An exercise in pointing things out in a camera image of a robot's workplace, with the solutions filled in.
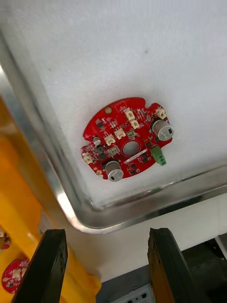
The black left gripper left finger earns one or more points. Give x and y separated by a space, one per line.
45 272

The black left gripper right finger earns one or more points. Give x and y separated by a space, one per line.
168 272

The round red circuit board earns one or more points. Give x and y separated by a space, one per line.
118 123
14 277
4 239

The white power strip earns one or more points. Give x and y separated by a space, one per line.
138 294

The yellow-orange plastic bin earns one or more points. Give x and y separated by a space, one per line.
82 284
14 123

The steel tray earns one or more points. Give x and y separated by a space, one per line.
106 220

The white tray liner sheet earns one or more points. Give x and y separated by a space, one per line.
94 59

